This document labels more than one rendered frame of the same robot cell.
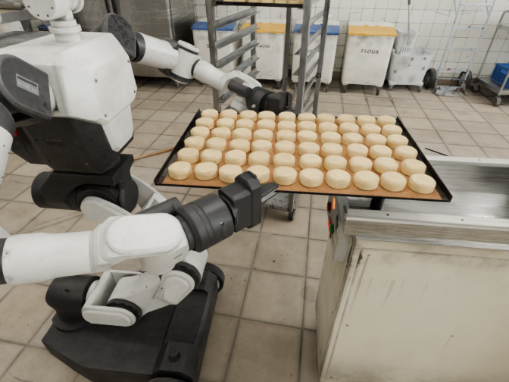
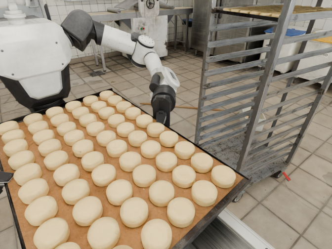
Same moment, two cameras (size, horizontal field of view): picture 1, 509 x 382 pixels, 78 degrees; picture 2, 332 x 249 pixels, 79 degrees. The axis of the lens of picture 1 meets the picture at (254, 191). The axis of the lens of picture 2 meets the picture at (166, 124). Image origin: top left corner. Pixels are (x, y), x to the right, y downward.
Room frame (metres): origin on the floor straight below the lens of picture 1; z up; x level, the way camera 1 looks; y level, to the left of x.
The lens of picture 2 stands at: (0.55, -0.48, 1.34)
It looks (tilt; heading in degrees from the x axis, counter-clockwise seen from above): 35 degrees down; 43
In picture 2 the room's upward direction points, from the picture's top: straight up
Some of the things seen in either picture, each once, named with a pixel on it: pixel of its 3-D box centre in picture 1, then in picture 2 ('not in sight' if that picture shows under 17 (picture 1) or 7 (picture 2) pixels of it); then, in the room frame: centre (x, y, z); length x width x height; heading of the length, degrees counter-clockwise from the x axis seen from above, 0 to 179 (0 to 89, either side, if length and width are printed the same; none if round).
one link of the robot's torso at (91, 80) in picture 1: (63, 98); (28, 58); (0.77, 0.48, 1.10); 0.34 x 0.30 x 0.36; 175
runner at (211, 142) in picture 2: not in sight; (226, 136); (1.95, 0.08, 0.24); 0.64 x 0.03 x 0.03; 161
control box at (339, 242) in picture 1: (338, 214); not in sight; (0.72, -0.25, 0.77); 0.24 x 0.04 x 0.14; 174
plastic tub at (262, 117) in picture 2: not in sight; (251, 117); (2.66, 0.12, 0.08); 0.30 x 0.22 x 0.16; 35
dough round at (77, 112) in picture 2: (220, 133); (80, 112); (0.77, 0.09, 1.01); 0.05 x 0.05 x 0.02
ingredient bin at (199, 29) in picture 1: (218, 51); (282, 51); (4.64, 0.49, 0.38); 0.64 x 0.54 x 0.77; 172
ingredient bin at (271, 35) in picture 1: (265, 54); (322, 60); (4.52, -0.14, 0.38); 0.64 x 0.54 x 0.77; 170
